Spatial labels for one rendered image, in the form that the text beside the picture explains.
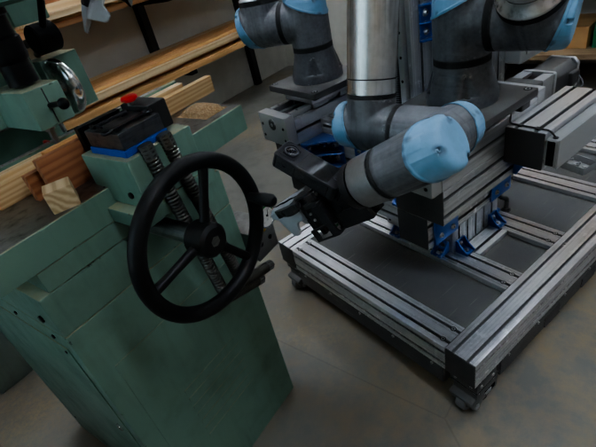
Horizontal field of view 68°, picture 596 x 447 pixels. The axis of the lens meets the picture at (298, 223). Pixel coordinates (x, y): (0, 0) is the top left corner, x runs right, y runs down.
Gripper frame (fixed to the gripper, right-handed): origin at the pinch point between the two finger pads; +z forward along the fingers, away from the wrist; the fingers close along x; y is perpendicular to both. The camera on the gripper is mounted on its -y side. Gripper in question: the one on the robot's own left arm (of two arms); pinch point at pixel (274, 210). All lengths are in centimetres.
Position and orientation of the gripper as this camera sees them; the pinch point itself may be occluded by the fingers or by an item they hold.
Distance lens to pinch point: 78.5
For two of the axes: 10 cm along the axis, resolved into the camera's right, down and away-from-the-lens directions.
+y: 5.9, 7.9, 2.0
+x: 5.5, -5.6, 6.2
